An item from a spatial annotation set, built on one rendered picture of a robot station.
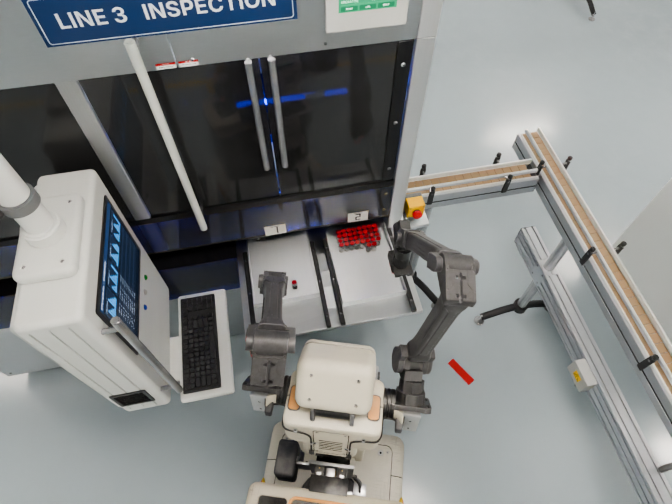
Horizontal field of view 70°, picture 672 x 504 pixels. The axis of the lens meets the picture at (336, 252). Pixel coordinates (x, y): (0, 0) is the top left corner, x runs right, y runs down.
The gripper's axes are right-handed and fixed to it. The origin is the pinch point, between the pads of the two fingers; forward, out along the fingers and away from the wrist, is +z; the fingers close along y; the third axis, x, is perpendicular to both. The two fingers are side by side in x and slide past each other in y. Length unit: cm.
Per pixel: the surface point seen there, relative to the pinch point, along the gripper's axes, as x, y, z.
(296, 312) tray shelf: 38.5, 1.2, 20.1
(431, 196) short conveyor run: -28, 42, 15
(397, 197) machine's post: -8.6, 32.9, -0.9
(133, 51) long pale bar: 65, 28, -82
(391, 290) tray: -0.6, 3.2, 20.3
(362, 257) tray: 7.4, 20.8, 20.8
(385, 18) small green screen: 3, 34, -78
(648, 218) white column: -143, 28, 45
